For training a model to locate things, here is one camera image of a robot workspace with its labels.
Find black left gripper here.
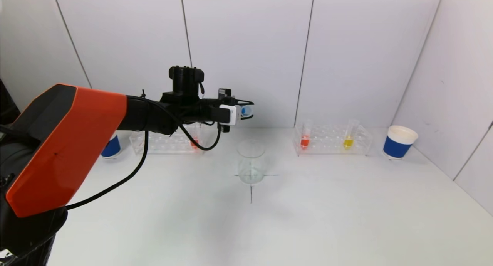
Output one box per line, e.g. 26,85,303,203
200,88,255,133

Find clear glass beaker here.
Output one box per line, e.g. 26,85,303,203
237,140,266,185

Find test tube with red pigment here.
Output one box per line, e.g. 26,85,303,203
300,120,313,150
189,123,201,150

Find clear acrylic test tube rack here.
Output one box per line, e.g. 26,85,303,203
130,123,205,155
293,124,372,156

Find test tube with yellow pigment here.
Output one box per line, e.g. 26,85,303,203
342,119,359,150

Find blue sleeved white paper cup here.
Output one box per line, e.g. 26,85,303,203
101,133,121,159
383,126,419,160

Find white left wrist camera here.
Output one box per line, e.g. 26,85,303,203
220,105,237,126

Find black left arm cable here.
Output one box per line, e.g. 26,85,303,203
66,120,222,210

